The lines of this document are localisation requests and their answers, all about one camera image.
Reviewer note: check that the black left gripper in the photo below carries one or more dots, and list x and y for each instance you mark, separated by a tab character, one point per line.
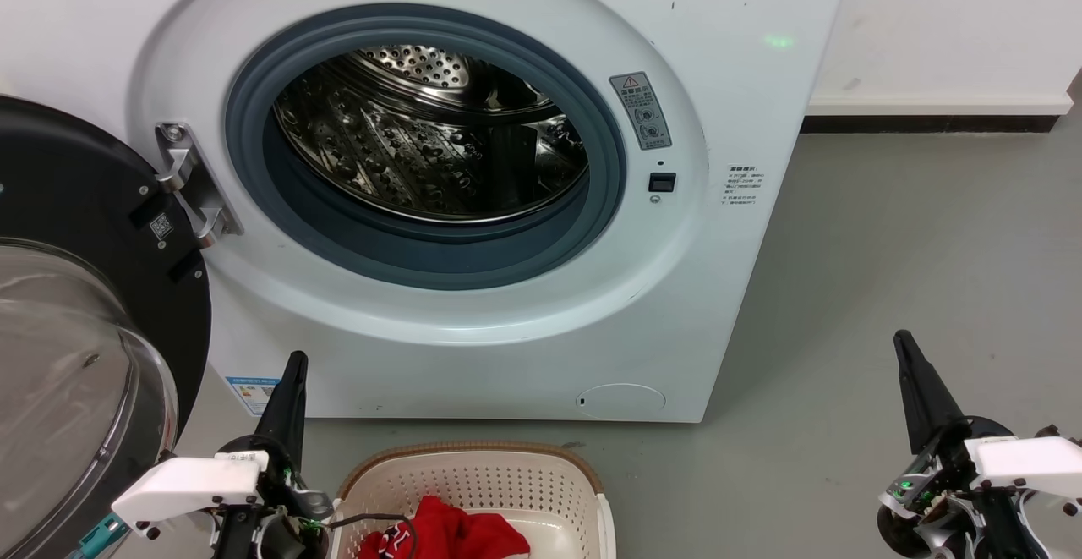
283	508

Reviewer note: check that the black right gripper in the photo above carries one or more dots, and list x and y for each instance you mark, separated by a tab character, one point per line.
934	491

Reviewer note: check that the red jersey with white print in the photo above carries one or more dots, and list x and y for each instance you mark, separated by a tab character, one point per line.
461	534

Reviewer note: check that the cream perforated laundry basket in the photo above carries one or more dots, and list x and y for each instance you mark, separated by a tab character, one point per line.
507	483

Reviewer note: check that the stainless steel washing machine drum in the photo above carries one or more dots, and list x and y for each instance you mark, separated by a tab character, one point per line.
406	145

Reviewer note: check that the black round washer door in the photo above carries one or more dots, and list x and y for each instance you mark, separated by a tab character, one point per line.
76	178

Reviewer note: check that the blue white energy label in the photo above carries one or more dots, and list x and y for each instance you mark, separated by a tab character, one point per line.
252	393

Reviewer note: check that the grey rubber door gasket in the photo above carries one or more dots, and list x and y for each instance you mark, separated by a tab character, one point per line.
423	259

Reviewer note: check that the white QR code sticker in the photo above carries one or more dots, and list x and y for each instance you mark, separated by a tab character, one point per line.
161	227

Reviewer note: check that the white front-load washing machine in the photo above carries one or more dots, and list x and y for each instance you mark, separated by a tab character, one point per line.
507	356

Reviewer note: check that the silver metal door hinge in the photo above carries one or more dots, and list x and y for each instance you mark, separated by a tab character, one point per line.
193	183

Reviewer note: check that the white and black baseboard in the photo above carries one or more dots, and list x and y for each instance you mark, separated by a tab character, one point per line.
930	115

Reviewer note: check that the round white filter cover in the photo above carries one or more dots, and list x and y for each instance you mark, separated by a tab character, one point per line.
621	402

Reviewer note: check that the black door latch socket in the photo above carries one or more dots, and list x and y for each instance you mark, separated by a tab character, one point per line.
663	182

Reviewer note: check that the grey warning sticker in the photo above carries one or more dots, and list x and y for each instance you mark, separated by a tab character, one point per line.
641	111

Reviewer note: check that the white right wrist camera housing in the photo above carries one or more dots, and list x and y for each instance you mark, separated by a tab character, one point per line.
1027	462

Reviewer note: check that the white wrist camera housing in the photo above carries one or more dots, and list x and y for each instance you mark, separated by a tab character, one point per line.
1027	462
186	485

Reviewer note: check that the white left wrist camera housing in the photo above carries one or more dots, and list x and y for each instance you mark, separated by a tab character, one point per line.
186	485

